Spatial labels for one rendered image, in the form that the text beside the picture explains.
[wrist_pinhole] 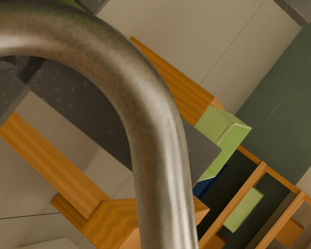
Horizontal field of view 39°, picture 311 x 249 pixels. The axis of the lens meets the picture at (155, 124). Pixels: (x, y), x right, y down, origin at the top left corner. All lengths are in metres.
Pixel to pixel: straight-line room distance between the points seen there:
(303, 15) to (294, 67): 6.14
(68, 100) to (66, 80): 0.01
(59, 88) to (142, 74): 0.07
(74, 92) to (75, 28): 0.06
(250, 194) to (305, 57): 2.13
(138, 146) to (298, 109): 6.14
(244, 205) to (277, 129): 1.25
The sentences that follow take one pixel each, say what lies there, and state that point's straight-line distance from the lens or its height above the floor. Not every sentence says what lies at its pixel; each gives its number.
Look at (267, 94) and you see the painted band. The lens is 6.39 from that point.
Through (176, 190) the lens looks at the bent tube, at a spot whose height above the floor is 1.16.
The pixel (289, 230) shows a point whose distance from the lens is 5.75.
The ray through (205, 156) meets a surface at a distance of 0.26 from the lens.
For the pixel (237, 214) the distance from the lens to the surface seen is 5.75.
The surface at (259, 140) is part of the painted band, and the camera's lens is 6.30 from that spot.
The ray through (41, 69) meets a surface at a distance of 0.27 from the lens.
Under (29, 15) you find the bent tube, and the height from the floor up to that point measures 1.05.
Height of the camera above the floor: 1.20
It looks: 18 degrees down
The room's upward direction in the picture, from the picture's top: 129 degrees clockwise
